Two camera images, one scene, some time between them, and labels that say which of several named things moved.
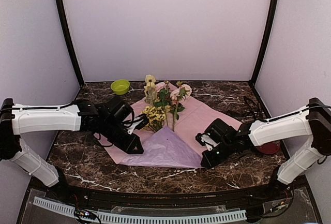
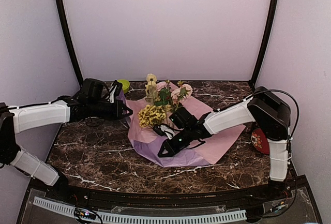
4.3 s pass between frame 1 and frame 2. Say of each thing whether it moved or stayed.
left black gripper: moved
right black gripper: moved
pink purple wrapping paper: moved
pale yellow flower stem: stayed
